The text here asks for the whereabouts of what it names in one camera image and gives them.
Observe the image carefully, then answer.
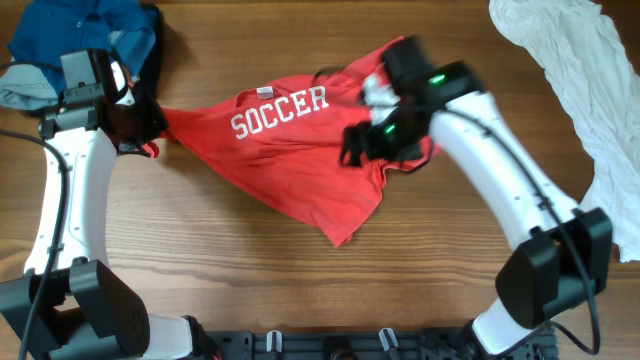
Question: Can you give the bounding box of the red soccer t-shirt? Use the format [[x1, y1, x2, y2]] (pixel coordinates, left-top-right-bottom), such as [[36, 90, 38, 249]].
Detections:
[[164, 48, 438, 247]]

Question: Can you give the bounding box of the grey folded garment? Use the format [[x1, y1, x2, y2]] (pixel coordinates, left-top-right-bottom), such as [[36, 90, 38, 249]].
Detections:
[[1, 65, 58, 111]]

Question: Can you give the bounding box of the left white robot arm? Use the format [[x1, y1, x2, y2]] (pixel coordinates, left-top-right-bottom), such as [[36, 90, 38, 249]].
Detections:
[[1, 49, 215, 359]]

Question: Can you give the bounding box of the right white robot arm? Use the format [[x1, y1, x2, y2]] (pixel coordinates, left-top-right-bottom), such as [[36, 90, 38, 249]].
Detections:
[[340, 37, 613, 359]]

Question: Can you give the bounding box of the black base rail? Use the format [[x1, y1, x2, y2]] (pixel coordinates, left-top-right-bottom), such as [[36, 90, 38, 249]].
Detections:
[[204, 327, 559, 360]]

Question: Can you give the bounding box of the white crumpled cloth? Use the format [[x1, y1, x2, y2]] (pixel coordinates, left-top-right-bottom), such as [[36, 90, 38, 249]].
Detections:
[[489, 0, 639, 262]]

